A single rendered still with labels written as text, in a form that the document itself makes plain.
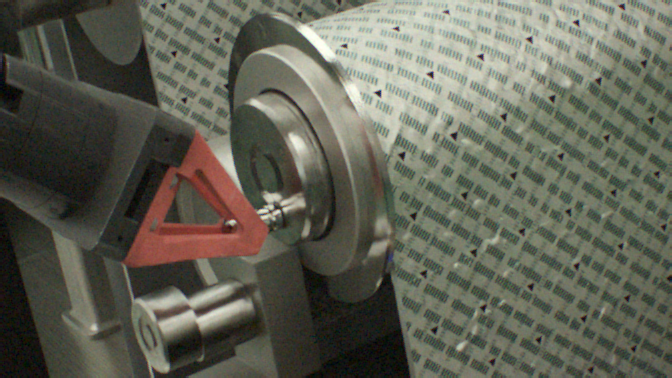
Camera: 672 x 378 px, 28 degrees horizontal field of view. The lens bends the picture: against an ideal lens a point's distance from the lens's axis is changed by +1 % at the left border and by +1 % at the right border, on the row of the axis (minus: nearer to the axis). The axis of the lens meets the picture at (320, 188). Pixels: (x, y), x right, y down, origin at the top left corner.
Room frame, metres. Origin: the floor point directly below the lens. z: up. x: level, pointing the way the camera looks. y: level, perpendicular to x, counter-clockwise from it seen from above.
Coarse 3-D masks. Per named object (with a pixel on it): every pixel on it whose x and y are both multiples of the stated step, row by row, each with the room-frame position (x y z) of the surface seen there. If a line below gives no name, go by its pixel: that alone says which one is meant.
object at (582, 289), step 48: (624, 192) 0.64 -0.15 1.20; (528, 240) 0.61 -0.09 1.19; (576, 240) 0.63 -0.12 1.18; (624, 240) 0.64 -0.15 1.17; (432, 288) 0.59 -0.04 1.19; (480, 288) 0.60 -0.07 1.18; (528, 288) 0.61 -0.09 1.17; (576, 288) 0.62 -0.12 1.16; (624, 288) 0.64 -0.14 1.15; (432, 336) 0.58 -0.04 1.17; (480, 336) 0.60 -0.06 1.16; (528, 336) 0.61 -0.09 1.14; (576, 336) 0.62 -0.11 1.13; (624, 336) 0.64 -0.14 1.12
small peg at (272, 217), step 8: (256, 208) 0.62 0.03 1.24; (264, 208) 0.62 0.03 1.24; (272, 208) 0.62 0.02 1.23; (264, 216) 0.61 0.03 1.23; (272, 216) 0.61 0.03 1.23; (280, 216) 0.61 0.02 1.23; (224, 224) 0.61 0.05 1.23; (232, 224) 0.61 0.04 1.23; (272, 224) 0.61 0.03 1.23; (280, 224) 0.61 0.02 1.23; (224, 232) 0.61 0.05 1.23; (232, 232) 0.60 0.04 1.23
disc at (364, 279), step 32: (256, 32) 0.65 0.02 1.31; (288, 32) 0.62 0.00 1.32; (320, 64) 0.60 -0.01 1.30; (352, 96) 0.58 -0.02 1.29; (352, 128) 0.58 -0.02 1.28; (384, 160) 0.57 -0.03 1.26; (384, 192) 0.57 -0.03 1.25; (384, 224) 0.57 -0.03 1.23; (384, 256) 0.58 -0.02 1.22; (320, 288) 0.64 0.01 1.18; (352, 288) 0.61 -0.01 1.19
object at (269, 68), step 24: (240, 72) 0.66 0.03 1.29; (264, 72) 0.64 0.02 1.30; (288, 72) 0.61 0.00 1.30; (312, 72) 0.61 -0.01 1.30; (240, 96) 0.67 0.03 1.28; (312, 96) 0.60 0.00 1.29; (312, 120) 0.60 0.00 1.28; (336, 120) 0.59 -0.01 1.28; (336, 144) 0.59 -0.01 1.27; (336, 168) 0.59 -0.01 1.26; (360, 168) 0.58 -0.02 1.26; (336, 192) 0.59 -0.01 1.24; (360, 192) 0.58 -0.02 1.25; (336, 216) 0.60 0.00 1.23; (360, 216) 0.58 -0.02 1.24; (312, 240) 0.62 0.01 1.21; (336, 240) 0.60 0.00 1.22; (360, 240) 0.59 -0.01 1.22; (312, 264) 0.63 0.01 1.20; (336, 264) 0.61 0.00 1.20
